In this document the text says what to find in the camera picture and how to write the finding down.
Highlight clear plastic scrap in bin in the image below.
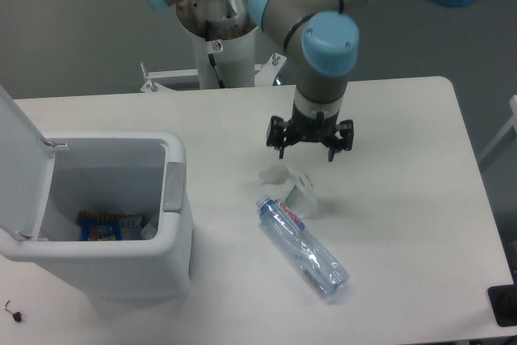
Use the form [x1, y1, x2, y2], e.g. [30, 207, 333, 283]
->
[141, 213, 159, 240]

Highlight white furniture frame right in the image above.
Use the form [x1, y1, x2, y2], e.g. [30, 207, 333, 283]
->
[477, 95, 516, 172]

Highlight small metal hex key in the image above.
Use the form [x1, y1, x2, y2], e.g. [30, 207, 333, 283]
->
[3, 301, 14, 315]

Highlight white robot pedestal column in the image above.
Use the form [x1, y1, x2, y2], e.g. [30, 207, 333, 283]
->
[191, 27, 258, 90]

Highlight clear plastic water bottle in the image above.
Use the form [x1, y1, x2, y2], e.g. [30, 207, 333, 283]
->
[256, 196, 349, 297]

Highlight white open trash can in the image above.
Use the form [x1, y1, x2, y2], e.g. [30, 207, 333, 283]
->
[1, 92, 193, 300]

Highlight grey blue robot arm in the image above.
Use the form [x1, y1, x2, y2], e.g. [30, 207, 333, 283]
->
[146, 0, 372, 157]

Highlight white pedestal base frame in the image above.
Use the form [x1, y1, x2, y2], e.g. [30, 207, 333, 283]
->
[140, 53, 287, 93]

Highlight blue snack packet in bin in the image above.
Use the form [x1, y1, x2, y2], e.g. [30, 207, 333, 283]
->
[78, 210, 144, 241]

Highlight black device at table edge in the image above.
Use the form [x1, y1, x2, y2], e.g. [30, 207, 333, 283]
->
[487, 284, 516, 327]

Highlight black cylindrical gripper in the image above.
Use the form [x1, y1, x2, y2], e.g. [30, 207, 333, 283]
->
[266, 105, 355, 162]

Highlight black cable on pedestal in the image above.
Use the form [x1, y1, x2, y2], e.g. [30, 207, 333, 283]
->
[204, 19, 226, 90]

